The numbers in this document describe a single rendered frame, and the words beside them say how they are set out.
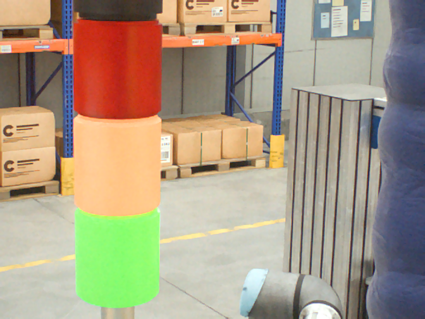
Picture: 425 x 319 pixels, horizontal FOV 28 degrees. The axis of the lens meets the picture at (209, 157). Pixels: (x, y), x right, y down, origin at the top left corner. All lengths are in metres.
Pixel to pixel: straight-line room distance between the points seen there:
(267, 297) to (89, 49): 1.56
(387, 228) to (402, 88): 0.23
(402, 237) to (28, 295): 5.17
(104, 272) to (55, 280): 6.19
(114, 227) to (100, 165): 0.04
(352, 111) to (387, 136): 0.84
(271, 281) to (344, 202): 0.39
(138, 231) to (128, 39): 0.11
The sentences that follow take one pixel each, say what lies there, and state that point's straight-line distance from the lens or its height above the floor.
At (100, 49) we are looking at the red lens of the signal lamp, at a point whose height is 2.31.
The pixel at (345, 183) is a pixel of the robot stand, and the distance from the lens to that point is 2.28.
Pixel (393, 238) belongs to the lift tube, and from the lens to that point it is 1.42.
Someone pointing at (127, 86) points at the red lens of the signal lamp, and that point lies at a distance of 0.47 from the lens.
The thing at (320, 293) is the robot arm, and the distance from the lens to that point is 1.97.
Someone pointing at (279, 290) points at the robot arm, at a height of 1.63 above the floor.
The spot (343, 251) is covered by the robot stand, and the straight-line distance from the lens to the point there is 2.33.
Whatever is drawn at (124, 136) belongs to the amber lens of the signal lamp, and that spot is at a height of 2.26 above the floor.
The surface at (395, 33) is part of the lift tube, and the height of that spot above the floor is 2.26.
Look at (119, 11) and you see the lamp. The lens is 0.46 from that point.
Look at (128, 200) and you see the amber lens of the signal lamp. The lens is 0.48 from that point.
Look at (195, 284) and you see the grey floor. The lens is 6.57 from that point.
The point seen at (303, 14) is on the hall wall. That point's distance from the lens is 12.16.
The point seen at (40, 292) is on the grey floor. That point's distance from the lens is 6.46.
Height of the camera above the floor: 2.35
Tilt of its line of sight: 13 degrees down
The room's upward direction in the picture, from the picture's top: 1 degrees clockwise
